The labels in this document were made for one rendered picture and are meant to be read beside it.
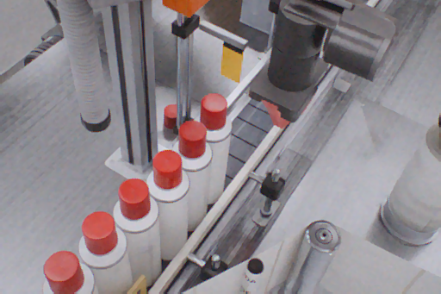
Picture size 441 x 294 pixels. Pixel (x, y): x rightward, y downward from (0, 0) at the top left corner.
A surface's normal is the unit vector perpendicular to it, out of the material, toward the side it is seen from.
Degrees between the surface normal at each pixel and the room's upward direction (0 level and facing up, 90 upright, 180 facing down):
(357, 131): 0
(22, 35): 0
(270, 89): 1
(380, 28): 62
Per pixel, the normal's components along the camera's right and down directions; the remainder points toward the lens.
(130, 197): 0.07, -0.66
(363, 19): -0.43, 0.28
